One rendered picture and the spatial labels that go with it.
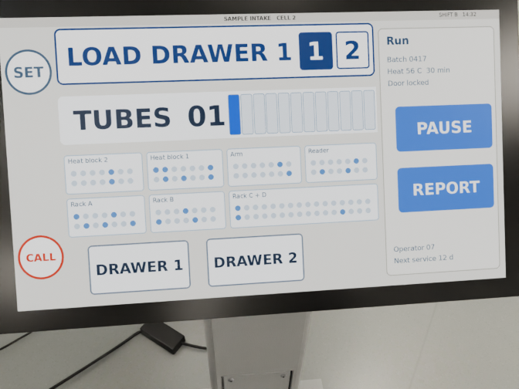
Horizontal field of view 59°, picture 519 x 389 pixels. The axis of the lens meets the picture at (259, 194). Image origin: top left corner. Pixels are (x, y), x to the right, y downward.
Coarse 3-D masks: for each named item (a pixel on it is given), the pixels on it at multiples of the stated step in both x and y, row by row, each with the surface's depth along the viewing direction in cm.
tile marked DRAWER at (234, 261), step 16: (208, 240) 44; (224, 240) 44; (240, 240) 44; (256, 240) 44; (272, 240) 44; (288, 240) 44; (208, 256) 44; (224, 256) 44; (240, 256) 44; (256, 256) 44; (272, 256) 44; (288, 256) 44; (208, 272) 44; (224, 272) 44; (240, 272) 44; (256, 272) 44; (272, 272) 44; (288, 272) 44; (304, 272) 45
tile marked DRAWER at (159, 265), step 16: (176, 240) 43; (96, 256) 43; (112, 256) 43; (128, 256) 43; (144, 256) 43; (160, 256) 43; (176, 256) 43; (96, 272) 43; (112, 272) 43; (128, 272) 43; (144, 272) 43; (160, 272) 43; (176, 272) 43; (96, 288) 43; (112, 288) 43; (128, 288) 43; (144, 288) 43; (160, 288) 43; (176, 288) 44
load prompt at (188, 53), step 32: (64, 32) 42; (96, 32) 42; (128, 32) 42; (160, 32) 43; (192, 32) 43; (224, 32) 43; (256, 32) 43; (288, 32) 44; (320, 32) 44; (352, 32) 44; (64, 64) 42; (96, 64) 42; (128, 64) 42; (160, 64) 43; (192, 64) 43; (224, 64) 43; (256, 64) 43; (288, 64) 44; (320, 64) 44; (352, 64) 44
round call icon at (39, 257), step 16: (16, 240) 42; (32, 240) 42; (48, 240) 42; (64, 240) 42; (16, 256) 42; (32, 256) 42; (48, 256) 42; (64, 256) 43; (32, 272) 42; (48, 272) 42; (64, 272) 43
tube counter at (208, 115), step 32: (192, 96) 43; (224, 96) 43; (256, 96) 44; (288, 96) 44; (320, 96) 44; (352, 96) 44; (192, 128) 43; (224, 128) 43; (256, 128) 44; (288, 128) 44; (320, 128) 44; (352, 128) 44
